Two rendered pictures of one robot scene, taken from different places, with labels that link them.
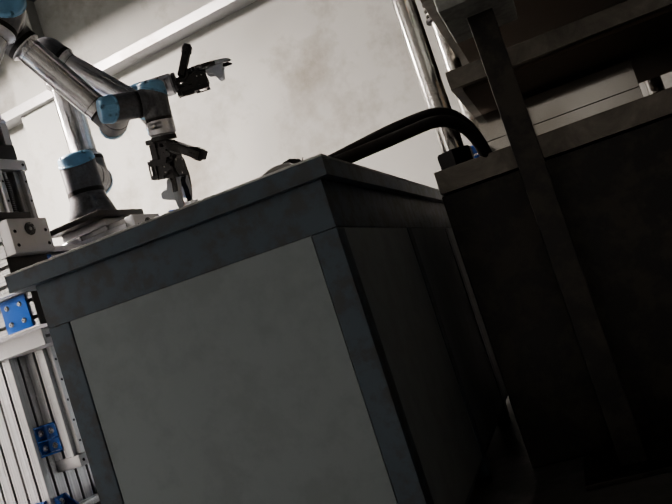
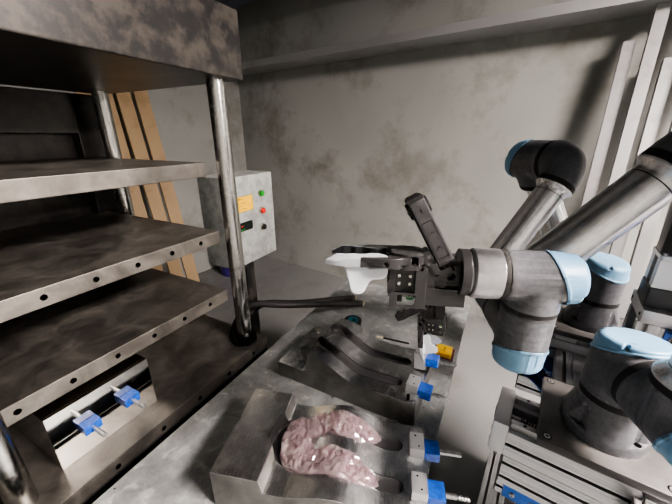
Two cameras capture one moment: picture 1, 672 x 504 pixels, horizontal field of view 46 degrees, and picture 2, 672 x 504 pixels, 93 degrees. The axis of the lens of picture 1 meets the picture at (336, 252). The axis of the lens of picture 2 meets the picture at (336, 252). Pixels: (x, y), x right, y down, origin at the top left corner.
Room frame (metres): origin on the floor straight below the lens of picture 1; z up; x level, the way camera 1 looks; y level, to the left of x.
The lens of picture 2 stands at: (3.13, 0.25, 1.63)
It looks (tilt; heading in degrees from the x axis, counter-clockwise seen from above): 20 degrees down; 191
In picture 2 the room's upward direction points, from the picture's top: straight up
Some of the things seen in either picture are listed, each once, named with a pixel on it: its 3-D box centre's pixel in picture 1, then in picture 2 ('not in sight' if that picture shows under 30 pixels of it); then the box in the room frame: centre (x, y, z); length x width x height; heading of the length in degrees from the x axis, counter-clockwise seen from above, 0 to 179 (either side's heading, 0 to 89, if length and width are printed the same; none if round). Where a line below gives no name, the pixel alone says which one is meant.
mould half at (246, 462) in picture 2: not in sight; (328, 455); (2.56, 0.11, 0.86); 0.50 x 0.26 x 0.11; 91
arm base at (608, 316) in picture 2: not in sight; (593, 309); (2.06, 0.90, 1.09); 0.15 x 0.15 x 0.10
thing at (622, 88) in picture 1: (556, 123); (65, 381); (2.49, -0.79, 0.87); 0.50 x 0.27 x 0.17; 74
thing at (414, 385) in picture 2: not in sight; (428, 392); (2.33, 0.37, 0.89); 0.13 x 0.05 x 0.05; 74
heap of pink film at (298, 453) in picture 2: not in sight; (330, 440); (2.55, 0.11, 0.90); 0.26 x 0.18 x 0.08; 91
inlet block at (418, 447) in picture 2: not in sight; (434, 451); (2.49, 0.38, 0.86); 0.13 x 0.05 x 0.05; 91
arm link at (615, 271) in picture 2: not in sight; (601, 276); (2.05, 0.90, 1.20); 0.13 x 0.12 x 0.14; 24
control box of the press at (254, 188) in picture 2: (527, 153); (251, 315); (1.79, -0.49, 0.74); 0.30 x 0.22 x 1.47; 164
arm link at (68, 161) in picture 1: (80, 172); (627, 365); (2.52, 0.71, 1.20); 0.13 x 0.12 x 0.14; 3
